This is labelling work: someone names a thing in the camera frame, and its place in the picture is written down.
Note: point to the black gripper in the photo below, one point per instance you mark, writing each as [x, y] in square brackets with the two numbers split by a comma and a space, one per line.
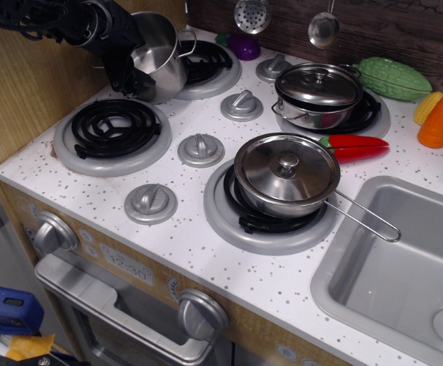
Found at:
[114, 36]

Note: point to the tall steel pot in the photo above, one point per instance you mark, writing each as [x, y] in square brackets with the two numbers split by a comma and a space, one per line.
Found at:
[161, 58]

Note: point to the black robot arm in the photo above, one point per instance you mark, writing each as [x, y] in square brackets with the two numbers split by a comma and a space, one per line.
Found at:
[58, 20]

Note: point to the front left stove burner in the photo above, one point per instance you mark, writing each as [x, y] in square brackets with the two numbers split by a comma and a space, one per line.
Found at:
[112, 137]

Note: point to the stove burner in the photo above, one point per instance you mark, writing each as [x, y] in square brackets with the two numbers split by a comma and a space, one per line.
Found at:
[112, 137]
[212, 70]
[241, 226]
[370, 117]

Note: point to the rear left stove burner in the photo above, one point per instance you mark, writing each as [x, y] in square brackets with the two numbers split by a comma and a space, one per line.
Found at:
[212, 70]

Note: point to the grey stove knob lower middle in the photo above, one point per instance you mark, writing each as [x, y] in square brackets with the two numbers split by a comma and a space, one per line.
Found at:
[201, 150]

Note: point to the grey stove knob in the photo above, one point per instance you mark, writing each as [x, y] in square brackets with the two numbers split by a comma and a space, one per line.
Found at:
[270, 69]
[242, 107]
[201, 150]
[150, 204]

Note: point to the grey stove knob upper middle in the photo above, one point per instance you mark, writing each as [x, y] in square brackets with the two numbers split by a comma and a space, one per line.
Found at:
[242, 107]

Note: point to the grey stove knob front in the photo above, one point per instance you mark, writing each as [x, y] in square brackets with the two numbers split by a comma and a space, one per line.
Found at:
[150, 204]

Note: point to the grey stove knob rear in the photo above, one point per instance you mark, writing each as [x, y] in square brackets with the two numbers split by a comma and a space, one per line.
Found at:
[270, 69]

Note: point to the front right stove burner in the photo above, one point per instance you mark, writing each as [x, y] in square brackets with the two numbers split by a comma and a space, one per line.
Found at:
[241, 226]

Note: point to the steel pot lid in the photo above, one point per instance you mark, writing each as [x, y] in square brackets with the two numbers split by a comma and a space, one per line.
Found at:
[320, 84]

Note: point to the rear right stove burner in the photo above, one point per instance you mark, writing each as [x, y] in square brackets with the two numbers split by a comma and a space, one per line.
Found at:
[370, 117]

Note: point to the purple toy eggplant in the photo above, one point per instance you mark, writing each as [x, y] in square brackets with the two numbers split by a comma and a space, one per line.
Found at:
[244, 47]

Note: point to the hanging steel skimmer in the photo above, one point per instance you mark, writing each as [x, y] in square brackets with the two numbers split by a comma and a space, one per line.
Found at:
[252, 16]

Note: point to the grey oven knob left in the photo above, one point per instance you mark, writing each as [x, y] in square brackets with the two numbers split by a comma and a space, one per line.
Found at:
[53, 234]

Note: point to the grey oven knob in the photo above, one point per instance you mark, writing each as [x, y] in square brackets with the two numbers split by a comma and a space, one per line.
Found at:
[53, 234]
[200, 317]

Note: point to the steel saucepan lid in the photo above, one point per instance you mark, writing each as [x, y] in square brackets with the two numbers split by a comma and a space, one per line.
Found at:
[285, 168]

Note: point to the oven clock display panel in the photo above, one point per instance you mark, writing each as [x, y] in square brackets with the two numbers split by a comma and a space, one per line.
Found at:
[128, 265]

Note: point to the hanging steel ladle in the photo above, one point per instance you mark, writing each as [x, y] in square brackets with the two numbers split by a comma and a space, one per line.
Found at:
[324, 28]

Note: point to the red toy chili pepper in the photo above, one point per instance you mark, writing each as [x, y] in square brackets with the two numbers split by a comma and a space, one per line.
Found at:
[351, 148]

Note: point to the grey oven knob right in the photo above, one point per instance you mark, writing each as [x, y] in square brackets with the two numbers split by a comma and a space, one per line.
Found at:
[200, 317]

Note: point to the green toy bitter gourd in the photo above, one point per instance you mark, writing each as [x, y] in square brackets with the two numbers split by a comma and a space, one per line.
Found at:
[392, 79]

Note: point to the blue clamp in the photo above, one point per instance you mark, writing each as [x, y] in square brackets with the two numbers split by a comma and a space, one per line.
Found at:
[21, 314]

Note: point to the yellow tape piece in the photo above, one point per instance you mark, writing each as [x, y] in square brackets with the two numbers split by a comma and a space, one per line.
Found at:
[23, 347]

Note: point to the yellow toy corn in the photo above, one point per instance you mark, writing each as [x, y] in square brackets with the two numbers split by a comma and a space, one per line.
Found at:
[425, 107]

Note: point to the orange toy carrot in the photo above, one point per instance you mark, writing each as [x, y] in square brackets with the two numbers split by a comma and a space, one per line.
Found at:
[431, 132]

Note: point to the grey toy sink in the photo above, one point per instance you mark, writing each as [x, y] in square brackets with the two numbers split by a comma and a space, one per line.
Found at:
[383, 272]

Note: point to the steel saucepan with long handle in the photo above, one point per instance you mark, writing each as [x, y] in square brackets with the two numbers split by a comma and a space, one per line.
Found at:
[300, 210]

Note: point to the steel pot with side handles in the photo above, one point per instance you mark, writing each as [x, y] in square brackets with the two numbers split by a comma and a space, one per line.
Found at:
[312, 117]

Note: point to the grey oven door handle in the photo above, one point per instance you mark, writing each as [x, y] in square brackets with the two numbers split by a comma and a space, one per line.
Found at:
[116, 323]

